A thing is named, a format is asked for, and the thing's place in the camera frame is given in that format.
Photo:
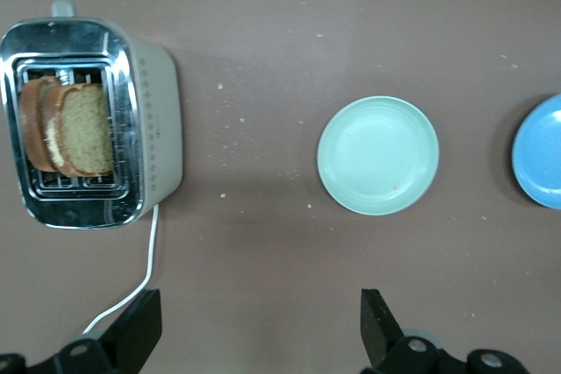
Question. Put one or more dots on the blue round plate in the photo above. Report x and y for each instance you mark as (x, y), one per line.
(541, 155)

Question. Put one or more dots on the pale green round plate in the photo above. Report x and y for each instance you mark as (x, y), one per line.
(378, 156)

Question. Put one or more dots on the brown bread slice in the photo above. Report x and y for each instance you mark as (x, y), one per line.
(85, 129)
(30, 129)

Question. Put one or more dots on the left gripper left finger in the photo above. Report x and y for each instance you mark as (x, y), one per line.
(136, 334)

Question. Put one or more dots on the beige and chrome toaster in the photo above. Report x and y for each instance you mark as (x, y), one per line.
(162, 129)

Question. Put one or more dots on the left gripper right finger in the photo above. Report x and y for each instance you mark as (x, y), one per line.
(379, 330)

